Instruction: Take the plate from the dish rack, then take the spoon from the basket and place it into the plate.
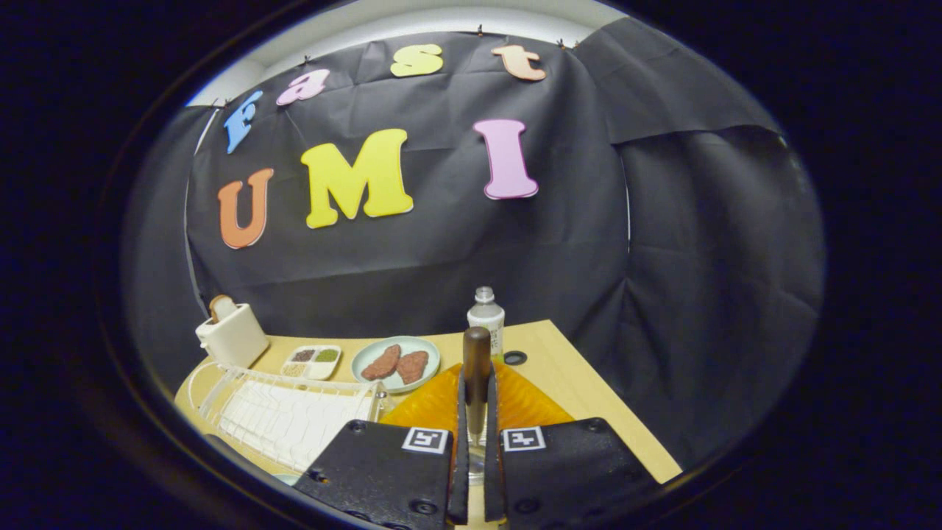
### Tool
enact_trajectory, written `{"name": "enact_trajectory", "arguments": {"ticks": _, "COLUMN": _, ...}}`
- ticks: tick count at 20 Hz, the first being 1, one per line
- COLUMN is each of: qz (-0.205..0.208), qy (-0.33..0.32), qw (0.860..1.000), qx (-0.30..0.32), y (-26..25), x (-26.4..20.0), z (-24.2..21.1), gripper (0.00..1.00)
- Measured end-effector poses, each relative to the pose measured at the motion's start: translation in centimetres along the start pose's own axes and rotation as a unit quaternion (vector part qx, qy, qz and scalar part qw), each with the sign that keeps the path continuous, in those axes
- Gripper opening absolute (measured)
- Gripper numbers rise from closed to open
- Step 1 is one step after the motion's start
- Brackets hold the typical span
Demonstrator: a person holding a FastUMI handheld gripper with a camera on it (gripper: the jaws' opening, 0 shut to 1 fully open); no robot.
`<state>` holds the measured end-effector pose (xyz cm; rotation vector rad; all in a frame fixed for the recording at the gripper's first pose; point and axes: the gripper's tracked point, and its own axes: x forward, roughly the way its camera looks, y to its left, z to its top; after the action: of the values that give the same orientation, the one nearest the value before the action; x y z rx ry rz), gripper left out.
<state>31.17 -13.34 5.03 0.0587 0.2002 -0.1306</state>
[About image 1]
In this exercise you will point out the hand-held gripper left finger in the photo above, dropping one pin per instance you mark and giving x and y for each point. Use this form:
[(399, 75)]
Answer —
[(386, 475)]

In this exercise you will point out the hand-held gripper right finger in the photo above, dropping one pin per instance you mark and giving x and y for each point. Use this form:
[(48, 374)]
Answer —
[(570, 475)]

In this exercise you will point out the pale green meat plate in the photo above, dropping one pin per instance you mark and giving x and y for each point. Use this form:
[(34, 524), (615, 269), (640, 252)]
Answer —
[(423, 350)]

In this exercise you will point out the white drip tray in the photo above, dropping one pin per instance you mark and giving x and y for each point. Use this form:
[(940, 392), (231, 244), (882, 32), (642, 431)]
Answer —
[(294, 423)]

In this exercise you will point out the brown meat piece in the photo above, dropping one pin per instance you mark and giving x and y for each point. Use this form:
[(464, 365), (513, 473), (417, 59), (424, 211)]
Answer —
[(381, 362), (412, 366)]

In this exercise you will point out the black table grommet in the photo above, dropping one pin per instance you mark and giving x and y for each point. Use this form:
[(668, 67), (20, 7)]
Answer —
[(515, 358)]

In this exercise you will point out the white divided seasoning tray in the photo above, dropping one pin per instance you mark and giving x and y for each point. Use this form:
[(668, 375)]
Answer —
[(310, 362)]

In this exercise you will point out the green drink bottle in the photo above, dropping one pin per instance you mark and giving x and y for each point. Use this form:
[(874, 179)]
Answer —
[(486, 313)]

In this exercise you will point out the white toaster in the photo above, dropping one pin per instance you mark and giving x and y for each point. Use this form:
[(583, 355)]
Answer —
[(235, 340)]

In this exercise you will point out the bread slice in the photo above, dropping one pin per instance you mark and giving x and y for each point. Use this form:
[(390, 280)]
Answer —
[(222, 308)]

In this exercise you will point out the black backdrop cloth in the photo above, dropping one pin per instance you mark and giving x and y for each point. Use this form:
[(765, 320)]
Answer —
[(456, 250)]

